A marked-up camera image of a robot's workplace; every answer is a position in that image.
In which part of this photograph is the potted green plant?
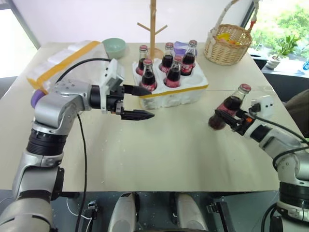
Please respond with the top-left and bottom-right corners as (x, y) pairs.
(266, 34), (302, 71)

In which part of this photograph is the purple cylinder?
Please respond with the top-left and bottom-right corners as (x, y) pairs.
(31, 89), (46, 108)

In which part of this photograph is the thin white floor cable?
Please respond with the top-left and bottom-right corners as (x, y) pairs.
(66, 192), (93, 221)

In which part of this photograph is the glass cola bottle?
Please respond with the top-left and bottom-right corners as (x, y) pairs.
(208, 83), (252, 132)
(181, 40), (199, 76)
(160, 42), (175, 73)
(135, 44), (149, 76)
(139, 58), (158, 92)
(164, 55), (183, 88)

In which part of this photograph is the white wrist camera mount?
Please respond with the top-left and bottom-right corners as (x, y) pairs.
(250, 95), (275, 117)
(99, 58), (126, 114)

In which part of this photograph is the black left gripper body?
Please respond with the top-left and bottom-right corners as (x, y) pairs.
(105, 86), (126, 115)

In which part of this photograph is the white foam crate yellow tape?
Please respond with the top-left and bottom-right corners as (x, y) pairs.
(131, 57), (209, 110)

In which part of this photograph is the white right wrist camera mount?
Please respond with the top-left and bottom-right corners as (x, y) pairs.
(250, 95), (275, 117)

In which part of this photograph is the grey rounded robot leg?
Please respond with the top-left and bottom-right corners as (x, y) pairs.
(174, 193), (210, 232)
(107, 193), (137, 232)

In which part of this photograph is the wicker basket with handle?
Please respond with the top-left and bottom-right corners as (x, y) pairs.
(203, 0), (260, 66)

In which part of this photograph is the pale green bowl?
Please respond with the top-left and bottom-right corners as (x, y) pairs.
(101, 37), (127, 59)

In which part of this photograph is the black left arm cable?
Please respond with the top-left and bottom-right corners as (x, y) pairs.
(56, 57), (114, 232)

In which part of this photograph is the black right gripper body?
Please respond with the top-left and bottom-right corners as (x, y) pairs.
(231, 111), (253, 135)

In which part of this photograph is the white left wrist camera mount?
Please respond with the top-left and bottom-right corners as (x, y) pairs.
(99, 58), (126, 114)

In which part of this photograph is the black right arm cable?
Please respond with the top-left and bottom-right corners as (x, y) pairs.
(251, 113), (309, 171)

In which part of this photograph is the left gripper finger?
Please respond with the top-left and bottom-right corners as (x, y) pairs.
(119, 109), (155, 121)
(123, 84), (153, 97)

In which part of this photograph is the wooden mug tree stand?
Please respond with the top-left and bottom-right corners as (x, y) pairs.
(137, 0), (169, 59)

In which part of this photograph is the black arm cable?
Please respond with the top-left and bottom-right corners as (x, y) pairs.
(251, 113), (309, 171)
(56, 57), (114, 232)

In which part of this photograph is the black metal bracket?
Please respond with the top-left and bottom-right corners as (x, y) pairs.
(84, 200), (98, 232)
(206, 201), (235, 232)

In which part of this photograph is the black side desk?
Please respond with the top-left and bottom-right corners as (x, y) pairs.
(253, 53), (309, 102)

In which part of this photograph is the clear plastic bag yellow stripe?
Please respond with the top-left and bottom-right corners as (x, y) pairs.
(25, 40), (106, 95)

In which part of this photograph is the purple white tissue pack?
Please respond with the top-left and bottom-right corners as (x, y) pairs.
(172, 41), (199, 58)

